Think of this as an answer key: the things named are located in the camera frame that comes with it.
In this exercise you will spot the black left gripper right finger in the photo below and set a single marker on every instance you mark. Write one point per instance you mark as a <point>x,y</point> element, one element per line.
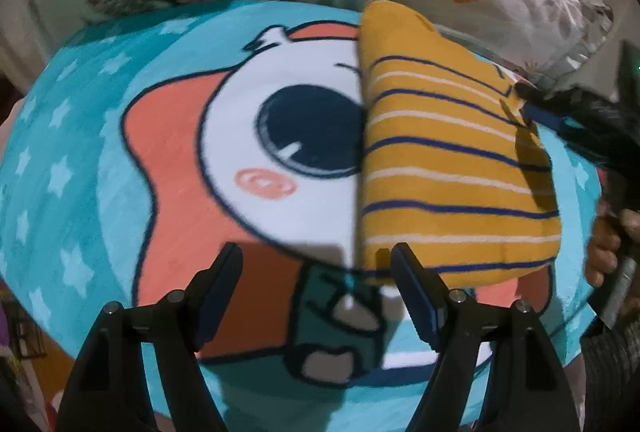
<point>526,390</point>

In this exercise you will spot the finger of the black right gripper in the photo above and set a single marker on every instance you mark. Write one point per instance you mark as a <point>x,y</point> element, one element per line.
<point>571,113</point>

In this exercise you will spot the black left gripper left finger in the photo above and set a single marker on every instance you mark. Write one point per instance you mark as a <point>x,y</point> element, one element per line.
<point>107,389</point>

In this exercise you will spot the mustard striped knit sweater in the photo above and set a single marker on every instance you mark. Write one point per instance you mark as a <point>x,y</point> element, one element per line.
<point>450,167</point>

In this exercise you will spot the person's right hand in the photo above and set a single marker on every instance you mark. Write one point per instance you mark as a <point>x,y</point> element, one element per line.
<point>604,243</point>

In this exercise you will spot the turquoise star fleece blanket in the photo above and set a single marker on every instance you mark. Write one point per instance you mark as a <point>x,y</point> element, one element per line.
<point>146,145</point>

